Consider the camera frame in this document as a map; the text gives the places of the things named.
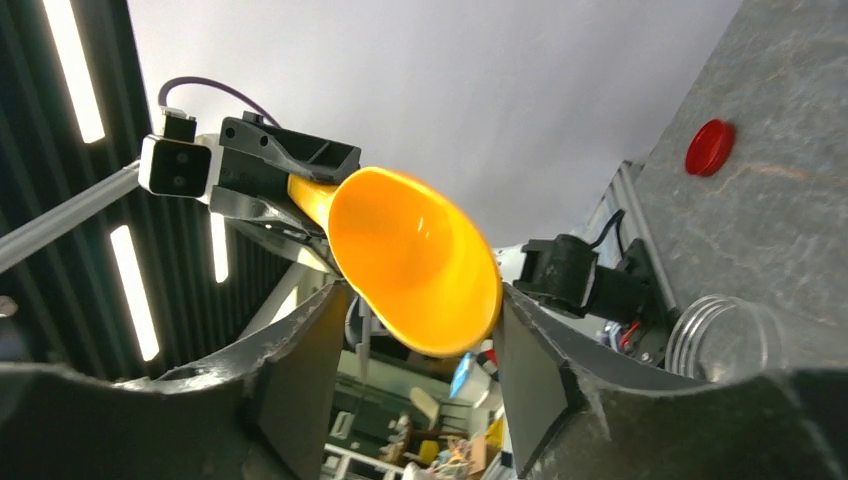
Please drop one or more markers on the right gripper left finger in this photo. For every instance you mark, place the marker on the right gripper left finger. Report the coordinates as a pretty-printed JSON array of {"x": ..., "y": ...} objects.
[{"x": 257, "y": 409}]

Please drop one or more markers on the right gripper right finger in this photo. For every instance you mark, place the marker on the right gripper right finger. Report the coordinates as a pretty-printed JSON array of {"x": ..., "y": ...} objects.
[{"x": 578, "y": 410}]

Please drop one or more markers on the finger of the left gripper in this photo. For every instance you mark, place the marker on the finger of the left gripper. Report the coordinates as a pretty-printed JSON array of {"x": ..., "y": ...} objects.
[
  {"x": 239, "y": 206},
  {"x": 313, "y": 158}
]

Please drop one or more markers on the orange plastic scoop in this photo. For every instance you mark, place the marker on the orange plastic scoop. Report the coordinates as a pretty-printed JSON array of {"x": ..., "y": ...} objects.
[{"x": 414, "y": 257}]

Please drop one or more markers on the clear plastic jar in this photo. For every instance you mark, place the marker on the clear plastic jar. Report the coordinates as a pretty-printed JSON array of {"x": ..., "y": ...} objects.
[{"x": 721, "y": 338}]

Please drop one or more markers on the red jar lid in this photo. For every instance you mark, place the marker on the red jar lid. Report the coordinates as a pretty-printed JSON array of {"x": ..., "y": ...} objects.
[{"x": 710, "y": 148}]

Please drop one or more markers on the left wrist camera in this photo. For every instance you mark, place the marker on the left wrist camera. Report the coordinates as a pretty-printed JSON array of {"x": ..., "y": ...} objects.
[{"x": 171, "y": 163}]

